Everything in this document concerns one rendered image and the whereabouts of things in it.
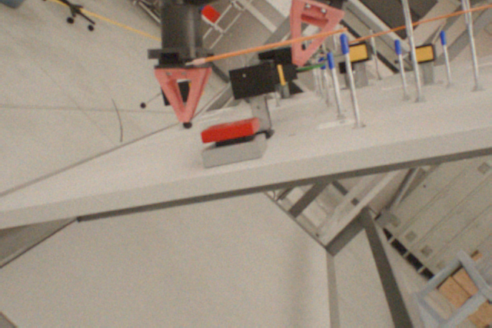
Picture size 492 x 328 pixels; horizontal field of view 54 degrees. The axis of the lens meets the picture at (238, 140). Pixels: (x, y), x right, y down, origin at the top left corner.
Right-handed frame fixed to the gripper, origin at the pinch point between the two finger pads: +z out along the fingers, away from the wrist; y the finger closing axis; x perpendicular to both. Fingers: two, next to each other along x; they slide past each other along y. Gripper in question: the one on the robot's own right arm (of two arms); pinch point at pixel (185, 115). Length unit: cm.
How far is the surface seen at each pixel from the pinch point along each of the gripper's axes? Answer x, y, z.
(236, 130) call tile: -11.9, -21.2, -0.8
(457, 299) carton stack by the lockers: -191, 664, 345
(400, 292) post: -33, 31, 39
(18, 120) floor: 143, 156, 17
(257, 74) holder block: -10.6, -2.2, -5.5
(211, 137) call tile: -9.6, -21.4, -0.1
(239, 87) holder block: -8.3, -2.2, -3.9
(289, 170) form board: -17.1, -24.5, 2.2
